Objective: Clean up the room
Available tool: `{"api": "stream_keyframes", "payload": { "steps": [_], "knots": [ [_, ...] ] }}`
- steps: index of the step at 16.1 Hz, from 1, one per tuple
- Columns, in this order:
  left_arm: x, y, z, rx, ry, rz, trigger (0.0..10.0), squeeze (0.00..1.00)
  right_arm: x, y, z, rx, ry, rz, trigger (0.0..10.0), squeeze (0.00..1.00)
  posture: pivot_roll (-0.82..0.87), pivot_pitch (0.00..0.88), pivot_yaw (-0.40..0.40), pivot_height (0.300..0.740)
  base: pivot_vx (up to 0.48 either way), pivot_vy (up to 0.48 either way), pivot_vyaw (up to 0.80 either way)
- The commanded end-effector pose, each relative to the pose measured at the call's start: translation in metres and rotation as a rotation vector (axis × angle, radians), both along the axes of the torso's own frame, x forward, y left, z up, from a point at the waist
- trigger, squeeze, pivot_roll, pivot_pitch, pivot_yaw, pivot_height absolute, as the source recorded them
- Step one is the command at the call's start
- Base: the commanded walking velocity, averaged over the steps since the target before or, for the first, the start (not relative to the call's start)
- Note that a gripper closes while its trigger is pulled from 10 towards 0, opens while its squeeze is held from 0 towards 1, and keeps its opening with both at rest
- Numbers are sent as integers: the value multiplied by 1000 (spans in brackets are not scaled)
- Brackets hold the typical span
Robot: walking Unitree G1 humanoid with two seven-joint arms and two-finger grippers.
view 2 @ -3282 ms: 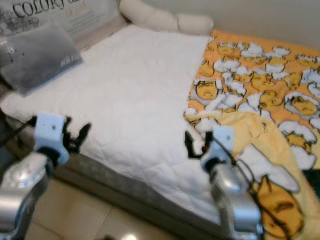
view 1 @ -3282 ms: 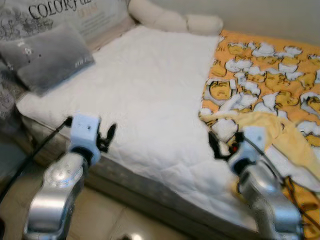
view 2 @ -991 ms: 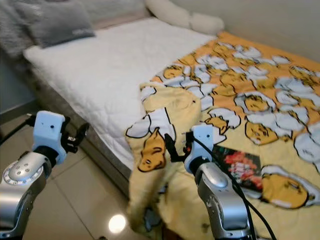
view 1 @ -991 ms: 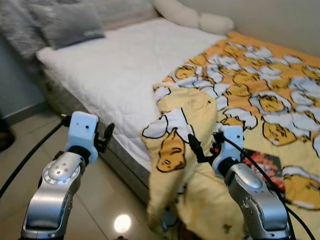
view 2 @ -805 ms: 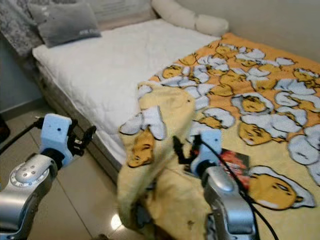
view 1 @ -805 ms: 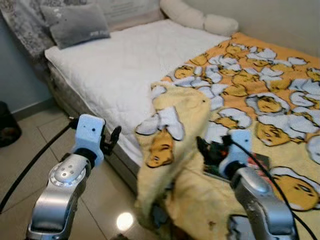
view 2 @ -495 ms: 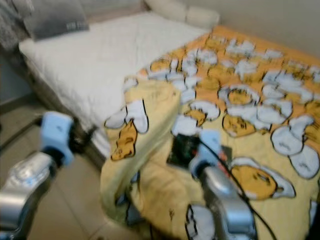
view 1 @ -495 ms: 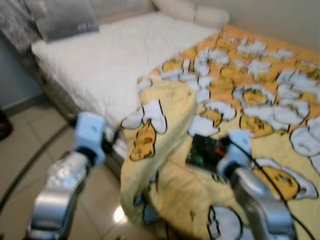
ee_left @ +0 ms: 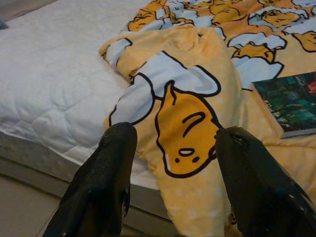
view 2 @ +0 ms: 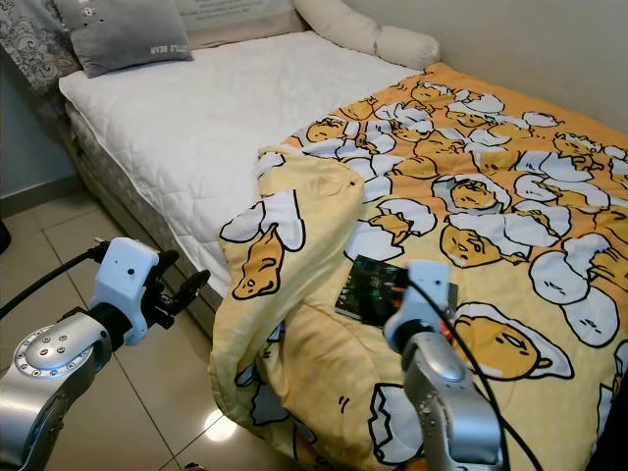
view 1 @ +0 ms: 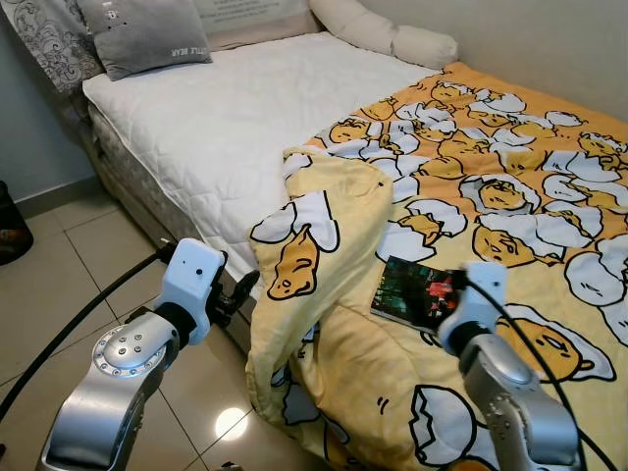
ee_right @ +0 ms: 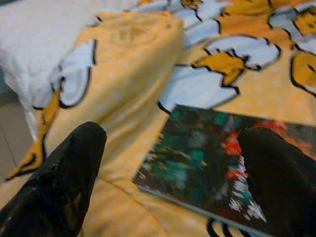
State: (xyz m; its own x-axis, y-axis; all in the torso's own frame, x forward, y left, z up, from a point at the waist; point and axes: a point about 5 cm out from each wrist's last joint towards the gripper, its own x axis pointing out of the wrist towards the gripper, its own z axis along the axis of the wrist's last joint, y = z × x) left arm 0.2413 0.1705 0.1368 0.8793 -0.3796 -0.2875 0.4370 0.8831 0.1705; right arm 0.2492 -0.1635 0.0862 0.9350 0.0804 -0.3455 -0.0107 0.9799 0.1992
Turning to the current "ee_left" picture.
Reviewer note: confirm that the dark red cover book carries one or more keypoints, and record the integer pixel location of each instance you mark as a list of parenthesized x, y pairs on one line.
[(291, 103)]

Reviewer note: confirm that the pale yellow egg character blanket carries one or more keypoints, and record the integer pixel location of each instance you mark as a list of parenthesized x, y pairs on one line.
[(187, 74)]

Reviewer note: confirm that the beige padded bed frame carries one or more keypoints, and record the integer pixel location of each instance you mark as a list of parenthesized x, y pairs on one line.
[(14, 7)]

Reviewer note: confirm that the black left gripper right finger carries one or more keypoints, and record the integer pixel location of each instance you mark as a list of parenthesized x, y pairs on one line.
[(259, 187)]

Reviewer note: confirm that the orange egg print bedspread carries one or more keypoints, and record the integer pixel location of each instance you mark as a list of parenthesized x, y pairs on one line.
[(234, 14)]

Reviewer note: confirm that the white quilted mattress pad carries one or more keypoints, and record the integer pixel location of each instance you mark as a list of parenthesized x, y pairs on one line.
[(49, 74)]

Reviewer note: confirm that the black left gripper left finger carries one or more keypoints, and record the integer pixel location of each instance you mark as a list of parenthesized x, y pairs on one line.
[(103, 177)]

